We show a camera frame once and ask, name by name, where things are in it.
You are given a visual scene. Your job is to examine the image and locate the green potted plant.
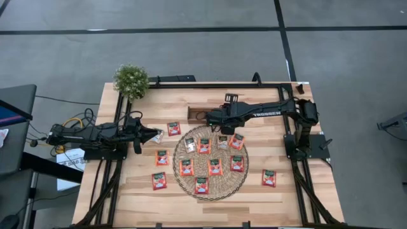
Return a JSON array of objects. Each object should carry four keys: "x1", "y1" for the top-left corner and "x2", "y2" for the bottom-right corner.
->
[{"x1": 113, "y1": 64, "x2": 150, "y2": 102}]

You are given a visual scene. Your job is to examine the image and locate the black flat bar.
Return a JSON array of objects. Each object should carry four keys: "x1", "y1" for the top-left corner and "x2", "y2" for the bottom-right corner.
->
[{"x1": 148, "y1": 74, "x2": 197, "y2": 83}]

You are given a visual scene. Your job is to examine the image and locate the black computer mouse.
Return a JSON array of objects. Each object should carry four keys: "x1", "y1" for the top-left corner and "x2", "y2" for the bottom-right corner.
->
[{"x1": 0, "y1": 214, "x2": 20, "y2": 229}]

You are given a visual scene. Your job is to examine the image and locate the round woven placemat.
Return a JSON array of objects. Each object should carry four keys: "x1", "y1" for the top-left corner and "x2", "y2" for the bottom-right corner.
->
[{"x1": 172, "y1": 123, "x2": 250, "y2": 202}]

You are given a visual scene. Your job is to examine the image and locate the white printed cardboard box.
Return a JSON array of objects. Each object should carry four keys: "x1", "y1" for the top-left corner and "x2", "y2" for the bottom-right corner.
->
[{"x1": 56, "y1": 148, "x2": 86, "y2": 191}]

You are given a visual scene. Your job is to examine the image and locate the beige tea bag packet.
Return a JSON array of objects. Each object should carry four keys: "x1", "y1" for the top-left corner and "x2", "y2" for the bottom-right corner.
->
[
  {"x1": 151, "y1": 129, "x2": 165, "y2": 144},
  {"x1": 184, "y1": 137, "x2": 198, "y2": 153},
  {"x1": 216, "y1": 135, "x2": 230, "y2": 151}
]

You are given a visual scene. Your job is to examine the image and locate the yellow cable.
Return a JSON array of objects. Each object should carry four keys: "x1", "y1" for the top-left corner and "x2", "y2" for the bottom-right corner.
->
[{"x1": 55, "y1": 116, "x2": 84, "y2": 155}]

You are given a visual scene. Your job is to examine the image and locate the white paper sheet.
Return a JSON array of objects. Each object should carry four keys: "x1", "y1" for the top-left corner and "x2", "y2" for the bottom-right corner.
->
[{"x1": 0, "y1": 128, "x2": 10, "y2": 149}]

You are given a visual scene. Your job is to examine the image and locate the red tea bag packet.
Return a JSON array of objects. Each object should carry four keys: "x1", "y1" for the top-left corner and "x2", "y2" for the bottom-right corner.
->
[
  {"x1": 261, "y1": 170, "x2": 277, "y2": 188},
  {"x1": 151, "y1": 172, "x2": 168, "y2": 191},
  {"x1": 194, "y1": 177, "x2": 210, "y2": 195},
  {"x1": 167, "y1": 121, "x2": 182, "y2": 137},
  {"x1": 230, "y1": 155, "x2": 245, "y2": 173}
]

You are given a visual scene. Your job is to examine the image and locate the black-framed blue screen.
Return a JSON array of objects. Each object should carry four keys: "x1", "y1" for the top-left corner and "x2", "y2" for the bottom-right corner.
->
[{"x1": 0, "y1": 99, "x2": 34, "y2": 128}]

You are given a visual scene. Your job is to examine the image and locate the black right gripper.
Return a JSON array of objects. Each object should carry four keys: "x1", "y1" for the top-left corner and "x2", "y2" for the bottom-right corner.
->
[{"x1": 205, "y1": 103, "x2": 249, "y2": 135}]

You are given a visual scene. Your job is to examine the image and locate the grey desk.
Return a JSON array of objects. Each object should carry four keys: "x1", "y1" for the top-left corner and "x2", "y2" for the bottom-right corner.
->
[
  {"x1": 0, "y1": 169, "x2": 34, "y2": 229},
  {"x1": 0, "y1": 84, "x2": 38, "y2": 175}
]

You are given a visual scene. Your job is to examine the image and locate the orange tea bag packet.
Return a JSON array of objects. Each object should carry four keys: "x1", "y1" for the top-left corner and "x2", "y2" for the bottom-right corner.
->
[
  {"x1": 197, "y1": 137, "x2": 212, "y2": 155},
  {"x1": 179, "y1": 158, "x2": 195, "y2": 177},
  {"x1": 155, "y1": 149, "x2": 170, "y2": 167},
  {"x1": 229, "y1": 132, "x2": 246, "y2": 151},
  {"x1": 207, "y1": 158, "x2": 224, "y2": 177}
]

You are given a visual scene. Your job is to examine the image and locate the grey metal stand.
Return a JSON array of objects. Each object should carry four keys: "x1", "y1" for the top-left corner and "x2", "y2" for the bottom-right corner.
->
[{"x1": 376, "y1": 111, "x2": 407, "y2": 141}]

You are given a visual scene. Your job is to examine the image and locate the wooden three-compartment box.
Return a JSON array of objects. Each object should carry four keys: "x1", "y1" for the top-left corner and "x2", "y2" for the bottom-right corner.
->
[{"x1": 186, "y1": 106, "x2": 210, "y2": 125}]

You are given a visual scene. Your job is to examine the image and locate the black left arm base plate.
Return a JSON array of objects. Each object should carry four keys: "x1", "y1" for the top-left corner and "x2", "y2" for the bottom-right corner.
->
[{"x1": 83, "y1": 146, "x2": 128, "y2": 161}]

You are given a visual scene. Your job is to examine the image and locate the black beam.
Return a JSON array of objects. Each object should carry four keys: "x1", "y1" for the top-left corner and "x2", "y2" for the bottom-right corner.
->
[{"x1": 19, "y1": 151, "x2": 84, "y2": 184}]

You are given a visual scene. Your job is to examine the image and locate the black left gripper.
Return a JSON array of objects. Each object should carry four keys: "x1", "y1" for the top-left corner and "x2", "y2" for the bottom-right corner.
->
[{"x1": 127, "y1": 116, "x2": 163, "y2": 155}]

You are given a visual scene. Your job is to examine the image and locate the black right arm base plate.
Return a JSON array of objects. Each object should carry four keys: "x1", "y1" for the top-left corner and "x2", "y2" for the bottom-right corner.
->
[{"x1": 284, "y1": 133, "x2": 333, "y2": 160}]

